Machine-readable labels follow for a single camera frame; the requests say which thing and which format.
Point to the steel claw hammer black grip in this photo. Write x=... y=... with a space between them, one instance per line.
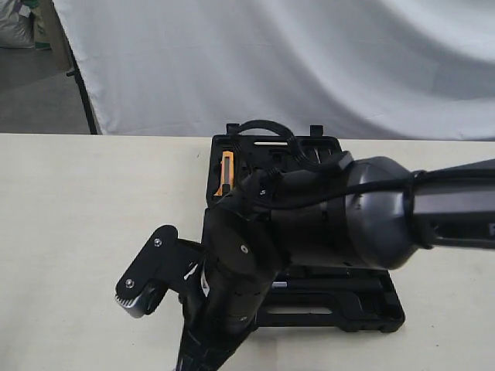
x=330 y=284

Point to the green white box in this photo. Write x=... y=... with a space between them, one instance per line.
x=40 y=35

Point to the grey plastic sack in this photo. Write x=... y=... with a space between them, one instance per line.
x=16 y=24

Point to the black plastic tool case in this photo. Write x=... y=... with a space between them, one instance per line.
x=348 y=301

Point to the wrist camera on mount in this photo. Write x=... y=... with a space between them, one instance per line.
x=164 y=263

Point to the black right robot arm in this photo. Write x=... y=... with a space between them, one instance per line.
x=370 y=213

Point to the black backdrop stand pole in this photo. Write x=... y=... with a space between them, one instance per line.
x=75 y=73

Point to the white backdrop cloth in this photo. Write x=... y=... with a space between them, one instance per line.
x=361 y=69

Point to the orange utility knife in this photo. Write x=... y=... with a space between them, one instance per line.
x=226 y=174

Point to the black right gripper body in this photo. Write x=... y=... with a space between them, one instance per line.
x=219 y=310

